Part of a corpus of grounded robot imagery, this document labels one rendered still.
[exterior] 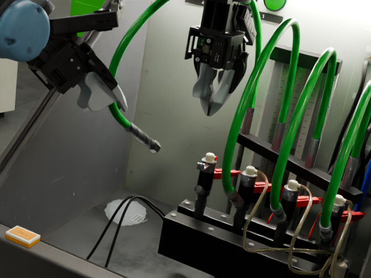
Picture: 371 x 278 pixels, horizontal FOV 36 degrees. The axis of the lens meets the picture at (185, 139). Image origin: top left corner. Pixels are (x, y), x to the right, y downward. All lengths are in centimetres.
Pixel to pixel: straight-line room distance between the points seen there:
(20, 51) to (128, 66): 66
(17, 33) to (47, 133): 46
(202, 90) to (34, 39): 34
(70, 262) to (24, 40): 41
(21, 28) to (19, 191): 49
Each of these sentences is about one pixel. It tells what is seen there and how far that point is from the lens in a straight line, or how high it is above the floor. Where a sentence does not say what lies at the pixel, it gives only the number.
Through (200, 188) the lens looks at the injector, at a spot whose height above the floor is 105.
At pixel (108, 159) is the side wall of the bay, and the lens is 138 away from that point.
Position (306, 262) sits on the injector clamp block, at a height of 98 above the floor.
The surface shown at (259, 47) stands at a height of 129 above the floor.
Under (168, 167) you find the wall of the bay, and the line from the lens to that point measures 143.
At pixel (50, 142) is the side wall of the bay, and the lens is 116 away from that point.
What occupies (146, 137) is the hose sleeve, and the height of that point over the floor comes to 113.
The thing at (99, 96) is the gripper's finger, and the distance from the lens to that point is 92.
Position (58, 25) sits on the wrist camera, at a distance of 89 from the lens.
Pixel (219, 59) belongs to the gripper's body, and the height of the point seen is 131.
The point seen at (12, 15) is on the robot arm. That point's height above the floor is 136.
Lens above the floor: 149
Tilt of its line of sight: 20 degrees down
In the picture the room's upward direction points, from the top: 10 degrees clockwise
